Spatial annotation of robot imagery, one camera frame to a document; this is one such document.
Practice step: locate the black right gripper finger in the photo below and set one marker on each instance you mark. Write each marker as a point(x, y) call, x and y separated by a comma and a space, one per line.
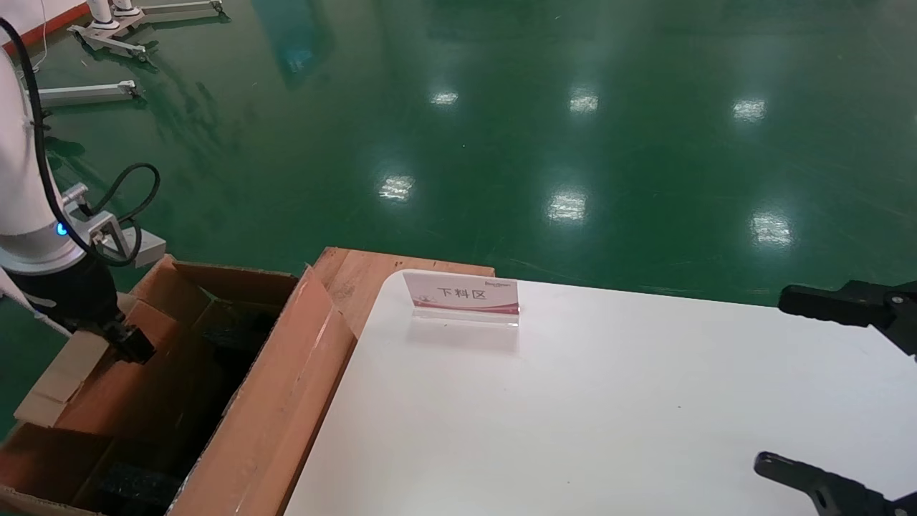
point(824, 304)
point(838, 494)

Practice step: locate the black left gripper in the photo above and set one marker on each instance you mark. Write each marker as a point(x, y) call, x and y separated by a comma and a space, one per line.
point(71, 294)

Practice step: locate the small cardboard box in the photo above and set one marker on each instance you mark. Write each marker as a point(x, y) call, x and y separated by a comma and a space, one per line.
point(93, 394)

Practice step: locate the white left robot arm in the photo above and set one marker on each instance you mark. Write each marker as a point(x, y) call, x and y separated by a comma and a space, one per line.
point(21, 179)

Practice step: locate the large cardboard box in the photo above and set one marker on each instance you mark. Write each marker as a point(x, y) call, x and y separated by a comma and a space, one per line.
point(286, 401)

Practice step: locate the black foam block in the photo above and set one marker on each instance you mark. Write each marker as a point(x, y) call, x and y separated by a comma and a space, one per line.
point(143, 487)

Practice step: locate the brown wooden board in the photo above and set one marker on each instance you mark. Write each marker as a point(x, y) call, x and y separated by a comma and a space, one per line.
point(358, 279)

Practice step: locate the acrylic sign with red stripe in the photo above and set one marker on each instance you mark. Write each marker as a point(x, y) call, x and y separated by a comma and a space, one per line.
point(466, 294)

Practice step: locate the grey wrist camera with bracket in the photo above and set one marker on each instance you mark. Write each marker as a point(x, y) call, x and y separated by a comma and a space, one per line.
point(147, 247)

